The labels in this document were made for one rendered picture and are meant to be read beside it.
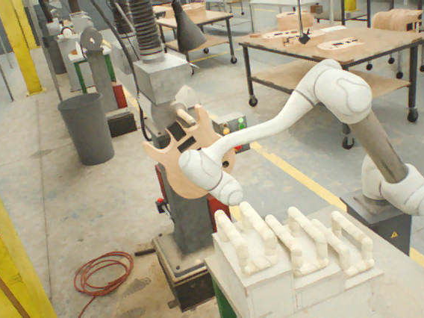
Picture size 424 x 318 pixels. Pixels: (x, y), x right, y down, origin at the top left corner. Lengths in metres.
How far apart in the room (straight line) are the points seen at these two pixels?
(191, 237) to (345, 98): 1.44
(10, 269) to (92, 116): 3.01
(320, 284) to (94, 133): 3.76
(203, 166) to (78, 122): 3.25
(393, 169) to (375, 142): 0.16
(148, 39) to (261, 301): 1.13
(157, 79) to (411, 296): 1.16
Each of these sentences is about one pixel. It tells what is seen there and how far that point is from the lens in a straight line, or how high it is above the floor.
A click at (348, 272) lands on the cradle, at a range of 1.36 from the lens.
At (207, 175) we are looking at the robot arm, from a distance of 1.54.
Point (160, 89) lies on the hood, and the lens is 1.68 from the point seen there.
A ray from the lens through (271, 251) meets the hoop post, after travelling 1.16.
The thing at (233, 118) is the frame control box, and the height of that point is 1.12.
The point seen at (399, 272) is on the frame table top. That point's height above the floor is 0.93.
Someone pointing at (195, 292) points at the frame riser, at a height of 0.11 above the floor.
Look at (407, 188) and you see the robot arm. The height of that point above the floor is 0.94.
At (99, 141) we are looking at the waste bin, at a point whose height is 0.27.
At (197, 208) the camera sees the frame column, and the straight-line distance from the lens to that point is 2.47.
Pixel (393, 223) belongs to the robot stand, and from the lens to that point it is 2.11.
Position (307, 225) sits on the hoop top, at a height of 1.13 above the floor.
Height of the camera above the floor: 1.90
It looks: 26 degrees down
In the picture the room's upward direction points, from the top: 11 degrees counter-clockwise
